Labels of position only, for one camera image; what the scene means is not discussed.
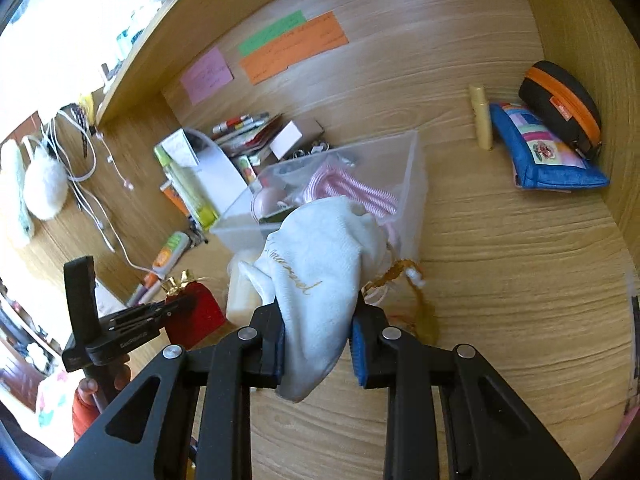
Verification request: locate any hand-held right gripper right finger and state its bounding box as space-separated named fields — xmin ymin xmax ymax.
xmin=351 ymin=304 xmax=582 ymax=480

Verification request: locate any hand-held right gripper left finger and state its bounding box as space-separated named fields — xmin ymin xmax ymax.
xmin=50 ymin=301 xmax=288 ymax=480

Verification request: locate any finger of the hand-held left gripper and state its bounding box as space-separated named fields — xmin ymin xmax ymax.
xmin=101 ymin=294 xmax=198 ymax=333

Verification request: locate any red gift pouch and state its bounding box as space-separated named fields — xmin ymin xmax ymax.
xmin=159 ymin=269 xmax=226 ymax=351

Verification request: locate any white cloth pouch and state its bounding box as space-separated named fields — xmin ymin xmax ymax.
xmin=237 ymin=196 xmax=393 ymax=403

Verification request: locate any clear plastic box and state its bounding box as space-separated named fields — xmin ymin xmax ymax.
xmin=209 ymin=130 xmax=428 ymax=281

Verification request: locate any blue patchwork pouch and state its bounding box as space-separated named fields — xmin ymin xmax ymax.
xmin=489 ymin=101 xmax=612 ymax=192

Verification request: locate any wooden desktop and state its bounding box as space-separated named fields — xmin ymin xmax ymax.
xmin=0 ymin=85 xmax=636 ymax=480

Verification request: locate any person's left hand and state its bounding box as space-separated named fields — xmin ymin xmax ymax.
xmin=78 ymin=366 xmax=133 ymax=402

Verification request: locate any purple marker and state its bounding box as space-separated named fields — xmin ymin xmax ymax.
xmin=125 ymin=282 xmax=151 ymax=308

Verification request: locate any white card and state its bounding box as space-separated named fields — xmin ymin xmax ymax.
xmin=94 ymin=280 xmax=127 ymax=317

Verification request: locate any orange marker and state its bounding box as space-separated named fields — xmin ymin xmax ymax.
xmin=129 ymin=270 xmax=162 ymax=306

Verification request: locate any orange green glue tube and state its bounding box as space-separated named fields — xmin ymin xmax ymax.
xmin=151 ymin=230 xmax=191 ymax=278

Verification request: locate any gold ribbon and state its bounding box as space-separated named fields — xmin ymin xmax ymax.
xmin=370 ymin=257 xmax=441 ymax=346

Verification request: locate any black metal clip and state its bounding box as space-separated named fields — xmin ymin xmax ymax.
xmin=185 ymin=220 xmax=208 ymax=247

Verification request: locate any pastel patterned cloth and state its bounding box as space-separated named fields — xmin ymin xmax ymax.
xmin=34 ymin=370 xmax=72 ymax=427

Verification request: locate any orange box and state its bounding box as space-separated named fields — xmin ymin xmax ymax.
xmin=160 ymin=182 xmax=193 ymax=218

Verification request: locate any yellow-green tube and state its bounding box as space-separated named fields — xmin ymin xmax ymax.
xmin=154 ymin=145 xmax=221 ymax=231

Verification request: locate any white fluffy ball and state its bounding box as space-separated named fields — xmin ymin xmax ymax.
xmin=22 ymin=152 xmax=68 ymax=221

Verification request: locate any pale green fluffy cloth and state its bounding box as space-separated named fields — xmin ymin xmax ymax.
xmin=0 ymin=140 xmax=36 ymax=248

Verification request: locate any white paper pad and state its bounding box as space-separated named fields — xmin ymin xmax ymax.
xmin=155 ymin=127 xmax=251 ymax=221

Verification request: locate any white printed paper sheet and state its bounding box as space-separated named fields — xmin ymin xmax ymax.
xmin=160 ymin=130 xmax=201 ymax=168

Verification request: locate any stack of small boxes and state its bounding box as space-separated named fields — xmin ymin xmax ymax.
xmin=220 ymin=115 xmax=283 ymax=158

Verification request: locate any red and white marker pen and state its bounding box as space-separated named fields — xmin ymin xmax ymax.
xmin=212 ymin=116 xmax=251 ymax=135

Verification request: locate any small white box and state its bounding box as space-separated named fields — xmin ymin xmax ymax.
xmin=269 ymin=120 xmax=325 ymax=161

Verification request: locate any wooden shelf board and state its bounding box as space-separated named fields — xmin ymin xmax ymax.
xmin=94 ymin=0 xmax=281 ymax=128

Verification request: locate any pink paper note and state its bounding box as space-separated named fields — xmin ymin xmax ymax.
xmin=180 ymin=46 xmax=235 ymax=107

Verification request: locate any yellow tube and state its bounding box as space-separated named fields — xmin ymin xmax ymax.
xmin=468 ymin=84 xmax=496 ymax=151

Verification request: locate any orange paper note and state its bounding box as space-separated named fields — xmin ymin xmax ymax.
xmin=240 ymin=11 xmax=349 ymax=86

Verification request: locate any green paper note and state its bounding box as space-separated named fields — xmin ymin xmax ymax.
xmin=237 ymin=10 xmax=309 ymax=58

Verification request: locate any black case with orange zip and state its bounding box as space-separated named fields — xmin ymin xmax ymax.
xmin=518 ymin=60 xmax=603 ymax=161

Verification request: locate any white charging cable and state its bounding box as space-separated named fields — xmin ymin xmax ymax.
xmin=42 ymin=110 xmax=151 ymax=271

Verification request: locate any white earphone cable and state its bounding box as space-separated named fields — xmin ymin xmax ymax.
xmin=92 ymin=130 xmax=136 ymax=191

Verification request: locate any pink coiled cable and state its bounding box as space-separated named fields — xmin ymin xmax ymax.
xmin=295 ymin=162 xmax=401 ymax=221

